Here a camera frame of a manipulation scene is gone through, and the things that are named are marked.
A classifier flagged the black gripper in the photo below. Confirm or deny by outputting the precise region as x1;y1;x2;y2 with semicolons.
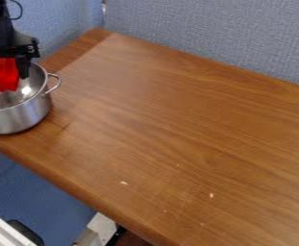
0;17;40;79

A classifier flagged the red plastic block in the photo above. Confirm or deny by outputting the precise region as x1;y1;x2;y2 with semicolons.
0;58;19;92

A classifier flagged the metal pot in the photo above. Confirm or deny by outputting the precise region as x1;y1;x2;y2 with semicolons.
0;63;63;135

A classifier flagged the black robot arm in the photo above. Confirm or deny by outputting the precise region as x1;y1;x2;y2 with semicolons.
0;0;40;79

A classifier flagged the white appliance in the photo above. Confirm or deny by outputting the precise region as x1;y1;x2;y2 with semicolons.
0;218;37;246

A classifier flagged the white table leg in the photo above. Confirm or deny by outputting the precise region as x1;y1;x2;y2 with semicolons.
72;212;116;246

